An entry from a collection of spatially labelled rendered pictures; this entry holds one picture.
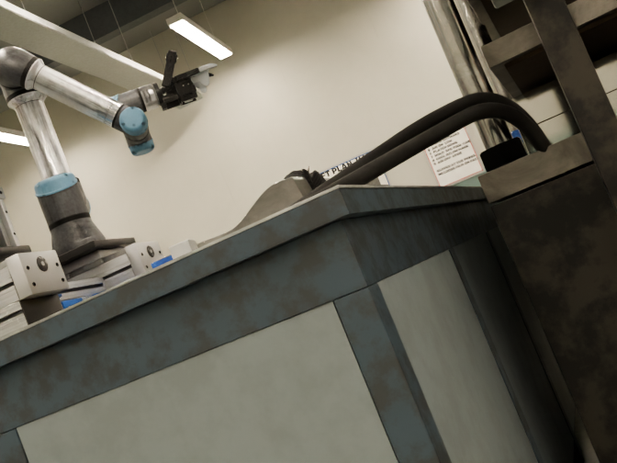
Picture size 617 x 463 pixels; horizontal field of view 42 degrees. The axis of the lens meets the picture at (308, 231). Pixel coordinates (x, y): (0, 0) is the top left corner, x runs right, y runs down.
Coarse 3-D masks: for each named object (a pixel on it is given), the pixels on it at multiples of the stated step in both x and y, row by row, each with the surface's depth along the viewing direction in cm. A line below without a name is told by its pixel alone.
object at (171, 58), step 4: (168, 52) 242; (172, 52) 243; (168, 56) 242; (172, 56) 243; (176, 56) 244; (168, 60) 242; (172, 60) 243; (176, 60) 245; (168, 64) 242; (172, 64) 243; (168, 68) 243; (172, 68) 243; (164, 72) 242; (168, 72) 243; (172, 72) 243; (164, 76) 242; (168, 76) 243; (172, 76) 245; (164, 80) 242; (168, 80) 243; (164, 84) 243; (168, 84) 243
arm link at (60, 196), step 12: (48, 180) 218; (60, 180) 219; (72, 180) 221; (36, 192) 220; (48, 192) 218; (60, 192) 218; (72, 192) 219; (48, 204) 218; (60, 204) 217; (72, 204) 218; (84, 204) 223; (48, 216) 218; (60, 216) 217
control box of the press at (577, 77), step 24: (504, 0) 152; (528, 0) 138; (552, 0) 136; (552, 24) 136; (552, 48) 137; (576, 48) 135; (576, 72) 136; (576, 96) 136; (600, 96) 135; (576, 120) 139; (600, 120) 135; (600, 144) 135; (600, 168) 135
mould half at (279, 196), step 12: (288, 180) 166; (300, 180) 169; (264, 192) 168; (276, 192) 167; (288, 192) 166; (300, 192) 165; (264, 204) 168; (276, 204) 167; (288, 204) 166; (252, 216) 169; (264, 216) 168; (240, 228) 170
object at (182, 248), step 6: (186, 240) 134; (192, 240) 137; (174, 246) 134; (180, 246) 134; (186, 246) 134; (192, 246) 135; (174, 252) 134; (180, 252) 134; (186, 252) 134; (168, 258) 135; (174, 258) 134; (156, 264) 135; (162, 264) 135
